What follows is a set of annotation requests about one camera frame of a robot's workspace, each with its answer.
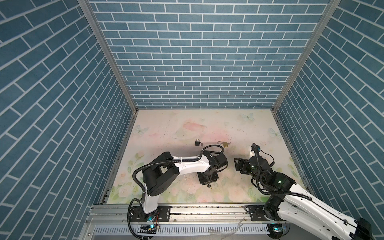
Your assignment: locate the aluminium rail base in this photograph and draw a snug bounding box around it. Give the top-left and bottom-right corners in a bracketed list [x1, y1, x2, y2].
[79, 203, 293, 240]

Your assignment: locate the left corner aluminium post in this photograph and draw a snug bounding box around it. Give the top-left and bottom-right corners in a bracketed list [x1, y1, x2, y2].
[78, 0, 138, 114]

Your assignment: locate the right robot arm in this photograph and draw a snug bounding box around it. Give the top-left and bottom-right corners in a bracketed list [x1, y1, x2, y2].
[234, 144, 373, 240]

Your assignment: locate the right corner aluminium post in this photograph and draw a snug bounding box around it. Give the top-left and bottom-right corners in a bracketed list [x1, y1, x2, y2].
[272, 0, 341, 115]

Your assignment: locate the corner aluminium post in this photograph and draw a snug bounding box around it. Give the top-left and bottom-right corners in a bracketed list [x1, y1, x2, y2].
[78, 0, 138, 114]
[272, 0, 341, 115]

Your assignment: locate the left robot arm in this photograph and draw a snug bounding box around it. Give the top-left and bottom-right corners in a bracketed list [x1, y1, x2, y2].
[132, 144, 228, 215]

